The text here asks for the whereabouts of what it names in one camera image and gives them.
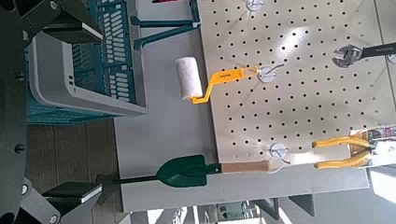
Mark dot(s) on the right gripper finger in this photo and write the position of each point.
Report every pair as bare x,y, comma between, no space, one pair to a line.
71,31
71,193

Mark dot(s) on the teal crate with grey rim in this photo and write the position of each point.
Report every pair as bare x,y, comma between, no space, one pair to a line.
93,102

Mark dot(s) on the grey display stand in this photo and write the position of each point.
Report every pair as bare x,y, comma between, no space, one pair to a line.
168,133

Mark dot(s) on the white pegboard hook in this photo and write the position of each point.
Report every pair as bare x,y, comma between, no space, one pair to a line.
278,149
266,74
254,3

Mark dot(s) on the beige perforated pegboard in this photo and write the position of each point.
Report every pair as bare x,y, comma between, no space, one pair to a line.
311,102

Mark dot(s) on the black steel adjustable wrench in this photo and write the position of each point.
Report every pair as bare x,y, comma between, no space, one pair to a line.
345,56

